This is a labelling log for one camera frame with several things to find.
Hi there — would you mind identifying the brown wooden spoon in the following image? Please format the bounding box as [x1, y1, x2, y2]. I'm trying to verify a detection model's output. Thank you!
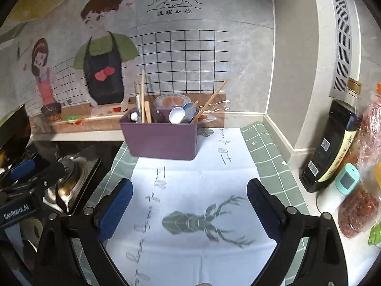
[144, 101, 152, 123]

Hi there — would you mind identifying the black gas stove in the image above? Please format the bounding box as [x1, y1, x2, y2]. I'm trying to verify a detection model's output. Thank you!
[13, 142, 120, 216]

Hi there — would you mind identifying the dark soy sauce bottle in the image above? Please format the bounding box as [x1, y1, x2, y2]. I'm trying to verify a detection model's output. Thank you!
[300, 78, 362, 193]

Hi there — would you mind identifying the green white checked table mat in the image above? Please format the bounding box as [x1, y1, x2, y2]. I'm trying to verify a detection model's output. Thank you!
[88, 121, 308, 285]

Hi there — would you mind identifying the purple plastic utensil holder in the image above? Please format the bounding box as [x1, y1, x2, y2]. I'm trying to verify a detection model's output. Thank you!
[120, 108, 197, 161]

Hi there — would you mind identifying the small white head metal spoon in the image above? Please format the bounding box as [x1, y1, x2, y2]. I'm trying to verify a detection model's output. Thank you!
[130, 112, 138, 121]

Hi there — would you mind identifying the light blue plastic spoon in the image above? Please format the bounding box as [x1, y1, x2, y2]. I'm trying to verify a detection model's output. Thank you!
[181, 102, 199, 124]

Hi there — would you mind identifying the white salt shaker teal lid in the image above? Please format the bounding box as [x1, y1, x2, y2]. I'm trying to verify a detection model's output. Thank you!
[316, 163, 360, 213]

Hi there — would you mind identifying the black pan yellow handle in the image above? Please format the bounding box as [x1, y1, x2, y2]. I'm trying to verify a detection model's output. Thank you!
[1, 105, 31, 167]

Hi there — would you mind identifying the white plastic spoon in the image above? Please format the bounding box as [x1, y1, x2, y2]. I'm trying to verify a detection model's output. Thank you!
[169, 107, 185, 124]

